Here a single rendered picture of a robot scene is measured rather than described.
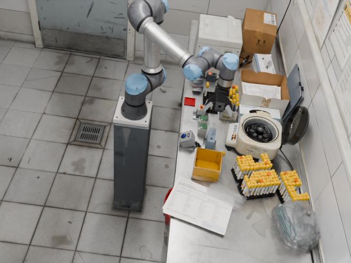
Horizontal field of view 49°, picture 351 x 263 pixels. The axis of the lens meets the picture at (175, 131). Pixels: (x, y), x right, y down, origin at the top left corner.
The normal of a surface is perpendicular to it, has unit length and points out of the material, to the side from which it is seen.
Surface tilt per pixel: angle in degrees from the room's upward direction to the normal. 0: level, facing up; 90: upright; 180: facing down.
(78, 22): 90
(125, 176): 90
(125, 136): 90
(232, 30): 0
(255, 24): 2
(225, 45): 90
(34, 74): 0
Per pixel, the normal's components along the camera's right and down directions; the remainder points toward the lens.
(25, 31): -0.08, 0.72
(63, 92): 0.11, -0.69
